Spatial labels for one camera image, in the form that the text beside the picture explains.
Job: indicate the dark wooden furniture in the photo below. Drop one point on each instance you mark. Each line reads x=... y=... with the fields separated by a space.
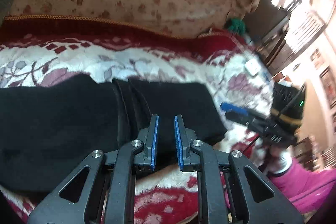
x=268 y=26

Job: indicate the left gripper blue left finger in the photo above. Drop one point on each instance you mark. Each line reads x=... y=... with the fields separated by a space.
x=146 y=159

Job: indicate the black pants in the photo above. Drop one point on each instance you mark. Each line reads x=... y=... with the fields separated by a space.
x=47 y=132

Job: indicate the pink sleeve right forearm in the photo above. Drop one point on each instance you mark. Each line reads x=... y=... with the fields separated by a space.
x=306 y=190

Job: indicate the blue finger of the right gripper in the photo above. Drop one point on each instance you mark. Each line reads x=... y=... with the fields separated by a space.
x=227 y=107

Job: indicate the white round charger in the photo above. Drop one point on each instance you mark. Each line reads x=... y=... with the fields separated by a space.
x=253 y=67

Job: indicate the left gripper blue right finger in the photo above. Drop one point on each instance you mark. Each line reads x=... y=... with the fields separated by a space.
x=188 y=161

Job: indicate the right hand white glove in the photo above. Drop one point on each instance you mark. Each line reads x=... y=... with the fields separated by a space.
x=275 y=160

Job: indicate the red white floral blanket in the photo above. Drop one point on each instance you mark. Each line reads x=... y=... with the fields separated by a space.
x=43 y=52

